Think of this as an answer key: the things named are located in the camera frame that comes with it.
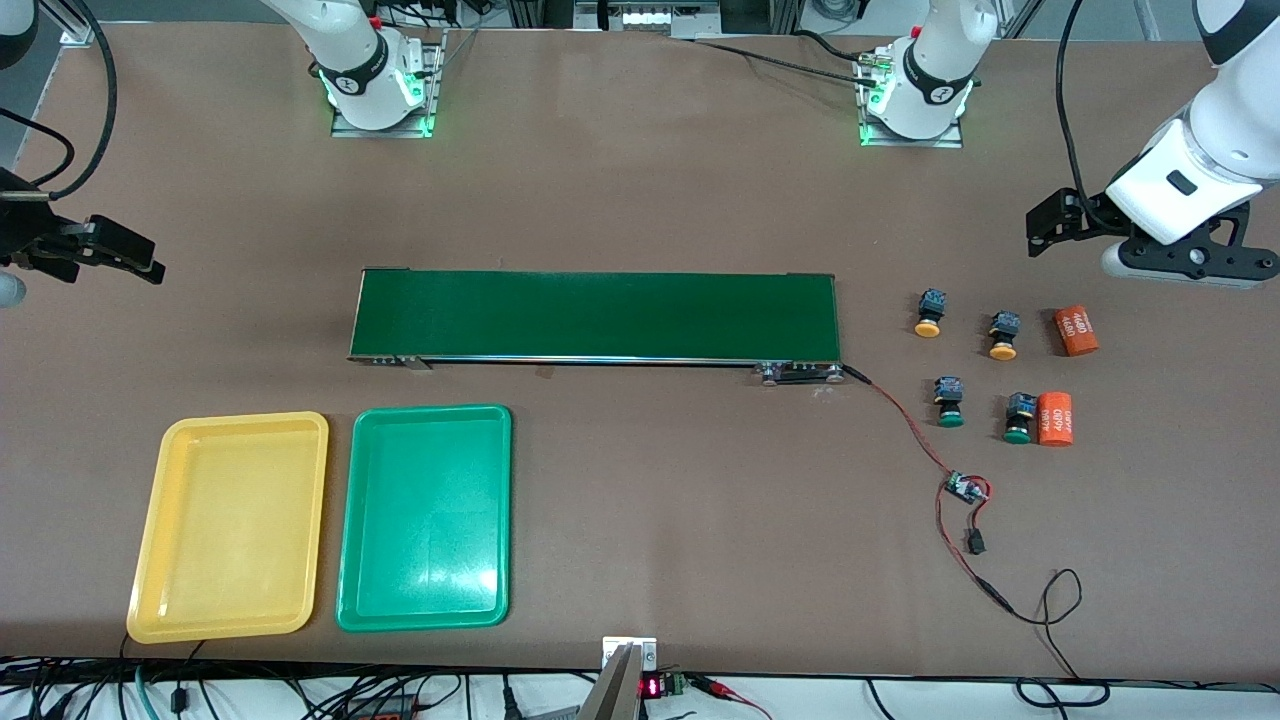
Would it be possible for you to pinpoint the green conveyor belt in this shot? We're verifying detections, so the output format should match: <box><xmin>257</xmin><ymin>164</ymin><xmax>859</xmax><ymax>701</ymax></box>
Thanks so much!
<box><xmin>347</xmin><ymin>267</ymin><xmax>846</xmax><ymax>386</ymax></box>

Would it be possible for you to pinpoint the silver mounting plate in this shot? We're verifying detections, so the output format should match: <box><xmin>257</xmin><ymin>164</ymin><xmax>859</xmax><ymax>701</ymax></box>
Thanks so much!
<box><xmin>602</xmin><ymin>636</ymin><xmax>659</xmax><ymax>673</ymax></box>

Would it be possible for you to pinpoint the metal box with lights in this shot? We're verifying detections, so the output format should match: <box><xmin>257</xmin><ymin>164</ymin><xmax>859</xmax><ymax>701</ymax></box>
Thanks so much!
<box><xmin>575</xmin><ymin>0</ymin><xmax>721</xmax><ymax>39</ymax></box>

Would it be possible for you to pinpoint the black base cable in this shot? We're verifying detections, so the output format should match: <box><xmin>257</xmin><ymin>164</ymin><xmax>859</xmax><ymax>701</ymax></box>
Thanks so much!
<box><xmin>690</xmin><ymin>28</ymin><xmax>881</xmax><ymax>86</ymax></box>

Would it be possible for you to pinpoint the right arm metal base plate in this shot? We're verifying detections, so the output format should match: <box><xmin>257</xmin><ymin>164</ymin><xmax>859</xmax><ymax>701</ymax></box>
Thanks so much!
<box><xmin>330</xmin><ymin>30</ymin><xmax>446</xmax><ymax>139</ymax></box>

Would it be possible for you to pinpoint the orange cylinder with white print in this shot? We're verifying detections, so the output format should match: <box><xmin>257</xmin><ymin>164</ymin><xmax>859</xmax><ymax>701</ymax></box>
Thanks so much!
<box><xmin>1054</xmin><ymin>305</ymin><xmax>1101</xmax><ymax>358</ymax></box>
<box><xmin>1036</xmin><ymin>391</ymin><xmax>1076</xmax><ymax>448</ymax></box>

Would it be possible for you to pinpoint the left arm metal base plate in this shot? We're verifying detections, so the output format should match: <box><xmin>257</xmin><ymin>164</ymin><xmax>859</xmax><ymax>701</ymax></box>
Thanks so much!
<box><xmin>858</xmin><ymin>50</ymin><xmax>966</xmax><ymax>149</ymax></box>

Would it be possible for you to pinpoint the grey camera pole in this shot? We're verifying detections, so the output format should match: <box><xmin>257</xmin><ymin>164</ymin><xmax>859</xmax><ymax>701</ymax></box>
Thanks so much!
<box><xmin>577</xmin><ymin>643</ymin><xmax>643</xmax><ymax>720</ymax></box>

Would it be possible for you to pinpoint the aluminium frame profile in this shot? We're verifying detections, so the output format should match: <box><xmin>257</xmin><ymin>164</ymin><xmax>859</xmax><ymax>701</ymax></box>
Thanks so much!
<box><xmin>58</xmin><ymin>0</ymin><xmax>98</xmax><ymax>47</ymax></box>

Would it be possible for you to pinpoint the red clip lead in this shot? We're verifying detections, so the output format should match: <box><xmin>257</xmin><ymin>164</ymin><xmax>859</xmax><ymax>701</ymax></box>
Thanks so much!
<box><xmin>690</xmin><ymin>675</ymin><xmax>773</xmax><ymax>720</ymax></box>

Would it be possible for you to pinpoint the thin black cable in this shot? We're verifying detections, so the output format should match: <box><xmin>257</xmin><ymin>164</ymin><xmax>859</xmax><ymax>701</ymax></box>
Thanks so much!
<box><xmin>1000</xmin><ymin>568</ymin><xmax>1111</xmax><ymax>707</ymax></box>

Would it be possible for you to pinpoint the green plastic tray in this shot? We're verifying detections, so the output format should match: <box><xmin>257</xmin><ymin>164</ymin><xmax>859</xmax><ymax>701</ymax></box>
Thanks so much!
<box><xmin>335</xmin><ymin>403</ymin><xmax>513</xmax><ymax>634</ymax></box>

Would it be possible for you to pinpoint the yellow plastic tray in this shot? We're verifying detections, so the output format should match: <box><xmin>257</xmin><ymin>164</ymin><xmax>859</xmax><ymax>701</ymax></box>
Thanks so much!
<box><xmin>126</xmin><ymin>410</ymin><xmax>331</xmax><ymax>645</ymax></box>

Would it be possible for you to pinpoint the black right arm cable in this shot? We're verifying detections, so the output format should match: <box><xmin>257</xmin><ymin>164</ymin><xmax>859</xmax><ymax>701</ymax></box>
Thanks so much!
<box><xmin>0</xmin><ymin>0</ymin><xmax>119</xmax><ymax>201</ymax></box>

